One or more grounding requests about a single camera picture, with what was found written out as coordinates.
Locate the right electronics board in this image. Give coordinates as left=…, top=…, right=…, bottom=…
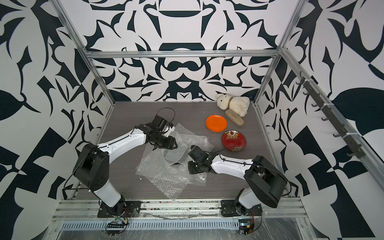
left=239, top=219, right=255, bottom=235

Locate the white plush bunny toy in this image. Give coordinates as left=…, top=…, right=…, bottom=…
left=216, top=94, right=250, bottom=118

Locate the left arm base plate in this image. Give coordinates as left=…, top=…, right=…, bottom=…
left=97, top=200, right=142, bottom=218

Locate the left electronics board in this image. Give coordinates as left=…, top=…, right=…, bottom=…
left=105, top=220, right=129, bottom=236

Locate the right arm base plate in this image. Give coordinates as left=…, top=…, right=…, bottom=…
left=221, top=200, right=263, bottom=217

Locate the clear bubble wrap sheet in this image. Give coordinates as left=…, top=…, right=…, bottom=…
left=152, top=179, right=189, bottom=200
left=136, top=144, right=207, bottom=186
left=170, top=124, right=214, bottom=164

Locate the black wall hook rail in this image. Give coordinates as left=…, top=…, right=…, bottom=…
left=296, top=72, right=366, bottom=159

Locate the orange bubble plate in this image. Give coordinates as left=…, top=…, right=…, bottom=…
left=206, top=115, right=228, bottom=133

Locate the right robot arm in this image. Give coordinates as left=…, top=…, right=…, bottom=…
left=188, top=145, right=289, bottom=209

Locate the electronics board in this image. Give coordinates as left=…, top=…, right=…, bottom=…
left=239, top=219, right=255, bottom=235
left=105, top=220, right=129, bottom=236

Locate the aluminium frame rail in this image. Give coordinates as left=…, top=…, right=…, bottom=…
left=85, top=50, right=278, bottom=59

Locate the tan wooden brush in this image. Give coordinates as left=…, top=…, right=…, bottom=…
left=225, top=109, right=245, bottom=127

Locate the red floral dinner plate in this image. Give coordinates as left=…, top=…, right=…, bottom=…
left=221, top=130, right=247, bottom=152

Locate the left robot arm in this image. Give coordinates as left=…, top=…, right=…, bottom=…
left=73, top=115, right=178, bottom=216

